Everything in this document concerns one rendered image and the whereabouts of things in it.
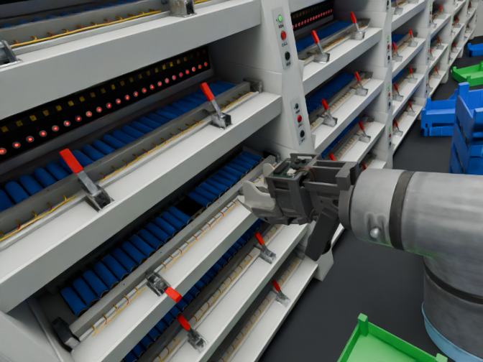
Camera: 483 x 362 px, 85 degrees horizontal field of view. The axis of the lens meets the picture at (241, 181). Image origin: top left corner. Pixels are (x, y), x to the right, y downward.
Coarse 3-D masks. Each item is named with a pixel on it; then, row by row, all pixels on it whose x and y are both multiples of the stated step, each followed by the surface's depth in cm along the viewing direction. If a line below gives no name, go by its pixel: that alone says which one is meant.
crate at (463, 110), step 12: (468, 84) 67; (456, 96) 71; (468, 96) 70; (480, 96) 69; (456, 108) 71; (468, 108) 62; (480, 108) 56; (468, 120) 61; (480, 120) 56; (468, 132) 61; (480, 132) 57; (480, 144) 58
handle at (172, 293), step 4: (156, 280) 46; (160, 280) 47; (156, 284) 47; (160, 284) 46; (164, 284) 46; (160, 288) 46; (164, 288) 45; (168, 288) 45; (168, 292) 44; (172, 292) 43; (176, 292) 43; (172, 296) 43; (176, 296) 42; (180, 296) 43; (176, 300) 42
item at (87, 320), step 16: (272, 160) 72; (256, 176) 68; (208, 208) 59; (192, 224) 56; (208, 224) 58; (176, 240) 53; (160, 256) 51; (144, 272) 49; (128, 288) 47; (144, 288) 48; (96, 304) 45; (112, 304) 45; (128, 304) 46; (80, 320) 43; (96, 320) 44
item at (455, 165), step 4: (452, 140) 77; (452, 144) 77; (452, 148) 77; (452, 152) 77; (456, 152) 77; (452, 156) 77; (456, 156) 78; (452, 160) 77; (456, 160) 72; (452, 164) 77; (456, 164) 72; (452, 168) 77; (456, 168) 72; (460, 168) 69; (456, 172) 72; (460, 172) 68
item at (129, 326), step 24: (264, 144) 75; (192, 216) 61; (240, 216) 60; (216, 240) 56; (168, 264) 52; (192, 264) 52; (48, 312) 47; (72, 312) 46; (120, 312) 46; (144, 312) 45; (48, 336) 39; (72, 336) 41; (96, 336) 43; (120, 336) 43; (72, 360) 40; (96, 360) 41; (120, 360) 44
